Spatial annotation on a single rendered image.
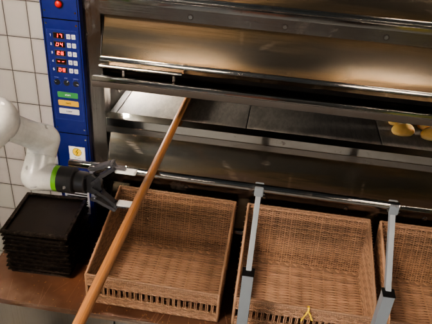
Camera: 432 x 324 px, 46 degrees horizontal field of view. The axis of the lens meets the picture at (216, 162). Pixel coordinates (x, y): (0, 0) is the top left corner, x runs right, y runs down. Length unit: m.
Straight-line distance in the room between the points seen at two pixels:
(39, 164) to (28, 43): 0.63
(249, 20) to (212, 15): 0.14
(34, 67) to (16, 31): 0.16
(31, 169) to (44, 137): 0.12
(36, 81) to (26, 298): 0.91
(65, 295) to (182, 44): 1.14
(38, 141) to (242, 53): 0.83
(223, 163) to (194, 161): 0.13
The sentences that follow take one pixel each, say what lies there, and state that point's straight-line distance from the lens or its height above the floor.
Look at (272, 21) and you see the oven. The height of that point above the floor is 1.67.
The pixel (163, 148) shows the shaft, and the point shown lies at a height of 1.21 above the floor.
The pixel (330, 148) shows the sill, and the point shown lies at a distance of 2.19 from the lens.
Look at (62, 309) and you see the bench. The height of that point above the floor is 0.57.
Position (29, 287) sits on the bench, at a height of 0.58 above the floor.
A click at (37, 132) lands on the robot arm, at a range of 1.79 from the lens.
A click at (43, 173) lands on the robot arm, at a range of 1.82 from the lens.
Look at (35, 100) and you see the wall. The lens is 2.37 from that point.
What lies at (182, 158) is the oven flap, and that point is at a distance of 2.27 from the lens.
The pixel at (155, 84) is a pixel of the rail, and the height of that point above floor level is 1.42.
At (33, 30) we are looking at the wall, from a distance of 2.25.
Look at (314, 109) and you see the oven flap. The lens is 1.94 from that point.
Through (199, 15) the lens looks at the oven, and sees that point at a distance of 2.01.
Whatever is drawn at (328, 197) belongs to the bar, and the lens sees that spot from 1.86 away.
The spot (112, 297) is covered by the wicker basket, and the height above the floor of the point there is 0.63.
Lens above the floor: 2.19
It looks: 31 degrees down
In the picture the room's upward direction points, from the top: 4 degrees clockwise
